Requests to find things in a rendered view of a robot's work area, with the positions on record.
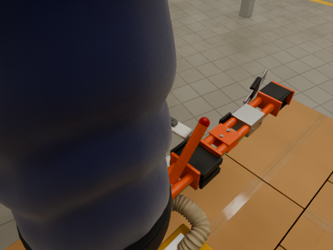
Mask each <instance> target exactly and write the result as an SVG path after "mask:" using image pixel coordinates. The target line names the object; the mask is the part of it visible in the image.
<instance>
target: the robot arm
mask: <svg viewBox="0 0 333 250"><path fill-rule="evenodd" d="M170 118H171V129H172V132H173V133H174V134H176V135H178V136H179V137H181V138H183V139H186V138H187V137H188V136H189V135H190V134H191V133H192V132H193V130H192V129H191V128H189V127H187V126H185V125H183V124H182V123H180V122H178V120H177V119H175V118H173V117H170ZM165 157H166V162H167V167H169V166H170V164H169V163H170V156H169V155H168V156H165Z"/></svg>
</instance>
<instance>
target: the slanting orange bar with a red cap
mask: <svg viewBox="0 0 333 250"><path fill-rule="evenodd" d="M209 125H210V120H209V119H208V118H207V117H202V118H200V119H199V122H198V123H197V125H196V127H195V129H194V131H193V132H192V134H191V136H190V138H189V140H188V142H187V143H186V145H185V147H184V149H183V151H182V153H181V155H180V156H179V158H178V160H177V162H176V164H175V165H174V167H173V169H172V171H171V173H170V175H169V182H170V184H172V185H174V184H175V183H176V182H177V181H178V180H179V178H180V176H181V174H182V172H183V171H184V169H185V167H186V165H187V164H188V162H189V160H190V158H191V156H192V155H193V153H194V151H195V149H196V148H197V146H198V144H199V142H200V140H201V139H202V137H203V135H204V133H205V132H206V130H207V128H208V127H209Z"/></svg>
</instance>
